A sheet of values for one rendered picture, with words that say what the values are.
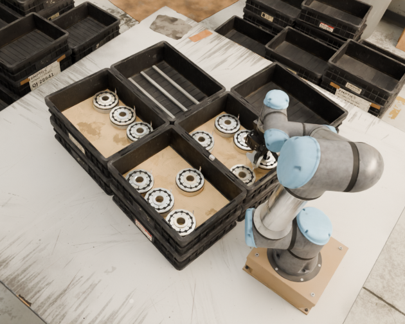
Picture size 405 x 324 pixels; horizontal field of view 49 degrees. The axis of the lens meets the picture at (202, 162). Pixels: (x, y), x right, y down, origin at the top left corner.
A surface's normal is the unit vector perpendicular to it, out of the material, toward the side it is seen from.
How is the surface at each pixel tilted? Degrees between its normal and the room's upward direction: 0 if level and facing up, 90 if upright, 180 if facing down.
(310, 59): 0
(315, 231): 10
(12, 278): 0
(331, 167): 42
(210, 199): 0
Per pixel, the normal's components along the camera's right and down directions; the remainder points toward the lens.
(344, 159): 0.11, -0.22
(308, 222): 0.26, -0.60
